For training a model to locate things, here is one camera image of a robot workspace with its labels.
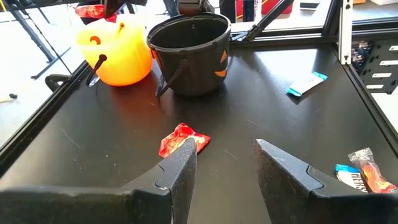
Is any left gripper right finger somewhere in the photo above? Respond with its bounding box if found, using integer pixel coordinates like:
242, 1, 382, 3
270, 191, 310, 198
253, 138, 398, 224

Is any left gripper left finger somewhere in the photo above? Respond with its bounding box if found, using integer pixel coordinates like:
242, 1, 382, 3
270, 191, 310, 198
0, 138, 198, 224

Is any large red Skittles packet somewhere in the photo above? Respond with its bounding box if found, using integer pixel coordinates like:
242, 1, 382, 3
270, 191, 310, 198
74, 4, 118, 24

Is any black pumpkin bucket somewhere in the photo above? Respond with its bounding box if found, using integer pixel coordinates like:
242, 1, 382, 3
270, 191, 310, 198
146, 12, 233, 99

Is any orange pumpkin bucket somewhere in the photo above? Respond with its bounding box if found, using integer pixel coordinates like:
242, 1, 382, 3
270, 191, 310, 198
75, 14, 154, 88

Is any white blue Hershey's bar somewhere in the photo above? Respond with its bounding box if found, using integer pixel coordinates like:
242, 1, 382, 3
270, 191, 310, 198
335, 164, 369, 194
285, 71, 328, 98

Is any small red Skittles packet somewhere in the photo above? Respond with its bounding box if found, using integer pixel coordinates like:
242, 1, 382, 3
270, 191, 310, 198
158, 123, 211, 159

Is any clear Sour Patch bag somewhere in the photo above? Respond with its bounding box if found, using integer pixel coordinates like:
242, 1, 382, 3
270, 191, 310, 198
348, 147, 398, 194

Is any black desk leg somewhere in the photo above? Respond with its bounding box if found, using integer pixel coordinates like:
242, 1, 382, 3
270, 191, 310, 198
1, 0, 74, 80

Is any red cardboard box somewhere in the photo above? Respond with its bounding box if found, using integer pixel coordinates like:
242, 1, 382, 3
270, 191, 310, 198
235, 0, 294, 16

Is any black pegboard panel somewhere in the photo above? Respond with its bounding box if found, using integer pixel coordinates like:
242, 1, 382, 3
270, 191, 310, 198
351, 37, 398, 96

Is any black aluminium table frame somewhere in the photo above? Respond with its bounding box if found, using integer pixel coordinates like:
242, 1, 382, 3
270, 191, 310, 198
0, 0, 398, 175

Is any silver frame bracket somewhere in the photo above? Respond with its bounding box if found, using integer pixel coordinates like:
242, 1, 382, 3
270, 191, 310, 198
338, 0, 354, 65

